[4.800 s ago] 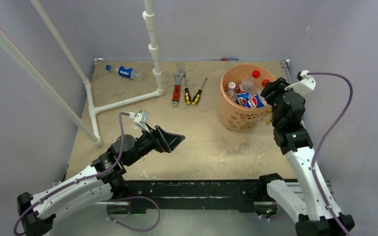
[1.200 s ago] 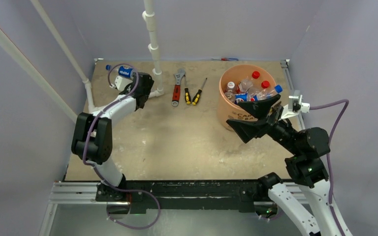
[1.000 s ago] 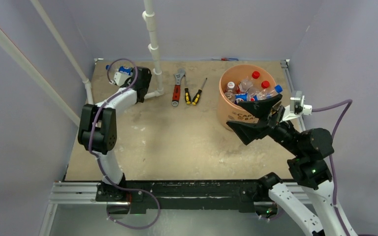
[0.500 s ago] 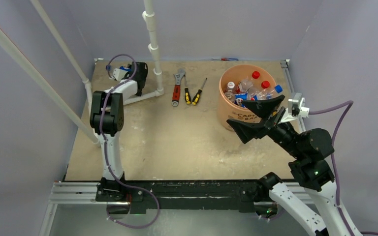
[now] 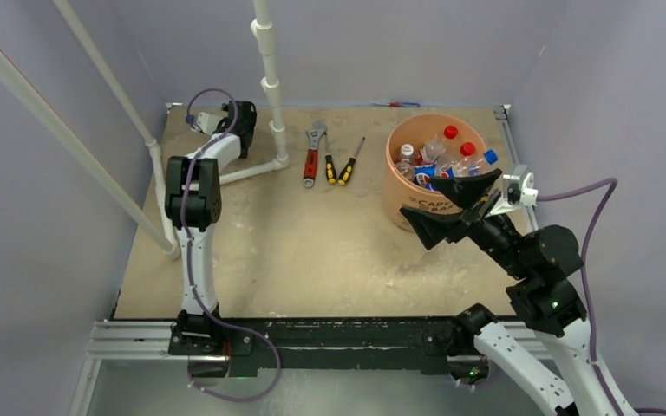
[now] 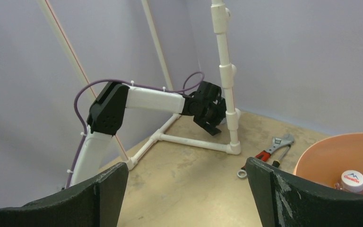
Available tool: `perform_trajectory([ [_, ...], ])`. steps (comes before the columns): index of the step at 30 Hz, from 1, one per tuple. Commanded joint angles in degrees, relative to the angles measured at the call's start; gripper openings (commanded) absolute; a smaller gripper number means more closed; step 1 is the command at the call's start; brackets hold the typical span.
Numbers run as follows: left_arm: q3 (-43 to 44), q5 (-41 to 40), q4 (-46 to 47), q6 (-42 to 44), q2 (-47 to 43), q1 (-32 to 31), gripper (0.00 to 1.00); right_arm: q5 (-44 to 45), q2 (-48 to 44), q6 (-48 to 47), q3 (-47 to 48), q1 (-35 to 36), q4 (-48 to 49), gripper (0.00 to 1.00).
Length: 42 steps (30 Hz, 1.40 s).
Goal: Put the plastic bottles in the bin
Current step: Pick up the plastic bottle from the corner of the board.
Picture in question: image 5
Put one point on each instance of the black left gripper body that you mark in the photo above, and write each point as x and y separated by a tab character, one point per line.
251	126

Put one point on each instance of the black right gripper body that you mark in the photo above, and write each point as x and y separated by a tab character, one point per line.
492	233

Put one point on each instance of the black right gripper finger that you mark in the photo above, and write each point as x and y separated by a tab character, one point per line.
432	228
465	192

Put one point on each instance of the red label bottle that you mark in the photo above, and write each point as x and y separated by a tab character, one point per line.
433	148
453	164

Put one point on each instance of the Pepsi bottle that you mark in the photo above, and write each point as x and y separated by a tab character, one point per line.
474	164

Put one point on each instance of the orange plastic bin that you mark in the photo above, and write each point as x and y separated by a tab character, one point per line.
397	190

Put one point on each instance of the clear bottle red cap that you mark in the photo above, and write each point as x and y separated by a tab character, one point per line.
406	161

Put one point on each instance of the Pepsi bottle front edge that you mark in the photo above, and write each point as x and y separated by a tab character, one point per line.
423	175

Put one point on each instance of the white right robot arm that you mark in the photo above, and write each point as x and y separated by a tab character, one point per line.
543	298

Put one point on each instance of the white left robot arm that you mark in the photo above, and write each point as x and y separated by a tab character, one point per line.
193	204

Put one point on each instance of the yellow black screwdriver left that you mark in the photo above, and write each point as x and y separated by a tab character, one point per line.
330	170

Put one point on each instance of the yellow black screwdriver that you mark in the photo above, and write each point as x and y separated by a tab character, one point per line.
330	170
347	172

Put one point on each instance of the yellow black screwdriver right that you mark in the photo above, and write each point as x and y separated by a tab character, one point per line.
347	172

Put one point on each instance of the red blue screwdriver far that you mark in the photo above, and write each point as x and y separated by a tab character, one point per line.
397	104

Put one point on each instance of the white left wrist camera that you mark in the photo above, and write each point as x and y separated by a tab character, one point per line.
206	123

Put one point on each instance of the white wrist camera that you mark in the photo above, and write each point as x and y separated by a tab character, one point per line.
518	191
206	123

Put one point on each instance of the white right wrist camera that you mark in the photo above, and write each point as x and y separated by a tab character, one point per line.
518	191

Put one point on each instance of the red handled adjustable wrench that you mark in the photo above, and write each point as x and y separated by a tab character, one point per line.
314	136

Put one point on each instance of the white PVC pipe frame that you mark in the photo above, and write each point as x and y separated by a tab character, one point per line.
20	86

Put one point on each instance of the black aluminium base frame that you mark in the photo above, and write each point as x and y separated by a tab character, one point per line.
430	345

